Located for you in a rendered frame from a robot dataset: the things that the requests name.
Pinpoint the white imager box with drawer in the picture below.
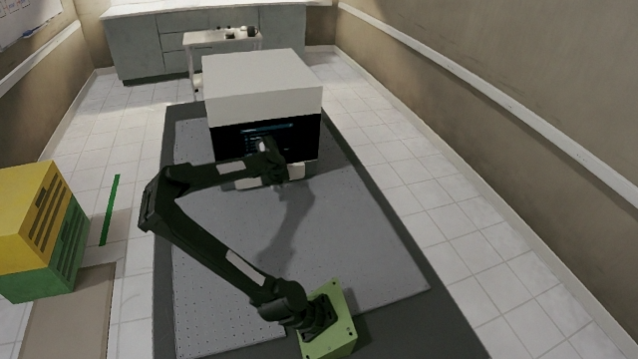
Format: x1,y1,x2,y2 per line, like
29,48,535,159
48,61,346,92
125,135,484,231
201,49,323,180

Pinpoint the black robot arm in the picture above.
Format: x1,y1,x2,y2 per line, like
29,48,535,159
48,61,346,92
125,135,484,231
138,136,338,343

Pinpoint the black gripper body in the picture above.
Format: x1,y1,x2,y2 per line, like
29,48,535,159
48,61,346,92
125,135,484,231
260,164,290,186

